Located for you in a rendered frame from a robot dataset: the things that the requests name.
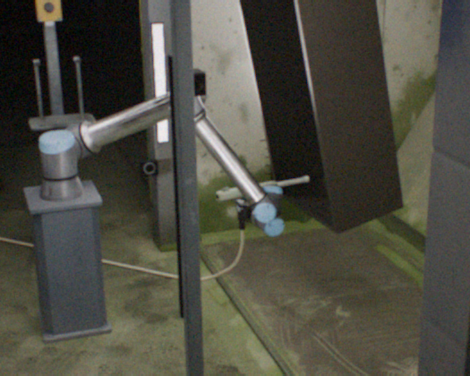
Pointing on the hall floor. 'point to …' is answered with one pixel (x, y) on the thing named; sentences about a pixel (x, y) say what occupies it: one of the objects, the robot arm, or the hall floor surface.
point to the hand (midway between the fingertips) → (240, 197)
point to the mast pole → (187, 182)
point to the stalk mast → (53, 69)
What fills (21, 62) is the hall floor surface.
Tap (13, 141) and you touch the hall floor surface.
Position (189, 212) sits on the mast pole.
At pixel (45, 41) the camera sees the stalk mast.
